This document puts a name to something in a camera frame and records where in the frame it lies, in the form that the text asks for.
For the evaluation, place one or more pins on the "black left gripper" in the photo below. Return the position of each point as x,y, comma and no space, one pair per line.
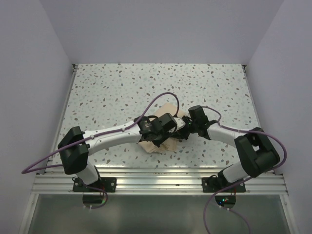
172,133

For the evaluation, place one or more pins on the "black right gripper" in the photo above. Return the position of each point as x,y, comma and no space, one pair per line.
193,128

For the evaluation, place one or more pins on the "beige cloth mat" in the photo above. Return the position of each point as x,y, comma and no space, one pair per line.
164,142

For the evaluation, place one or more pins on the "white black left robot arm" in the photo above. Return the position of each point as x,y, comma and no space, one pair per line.
77,145

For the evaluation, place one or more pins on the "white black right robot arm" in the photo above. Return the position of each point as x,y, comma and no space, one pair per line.
255,151

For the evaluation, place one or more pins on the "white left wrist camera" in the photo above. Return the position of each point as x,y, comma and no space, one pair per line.
179,123

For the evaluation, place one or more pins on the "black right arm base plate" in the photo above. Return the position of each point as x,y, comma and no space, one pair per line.
213,184

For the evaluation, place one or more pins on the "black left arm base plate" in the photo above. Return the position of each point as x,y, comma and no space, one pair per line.
108,184

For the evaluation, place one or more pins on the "aluminium rail frame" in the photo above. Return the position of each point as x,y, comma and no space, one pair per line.
105,95

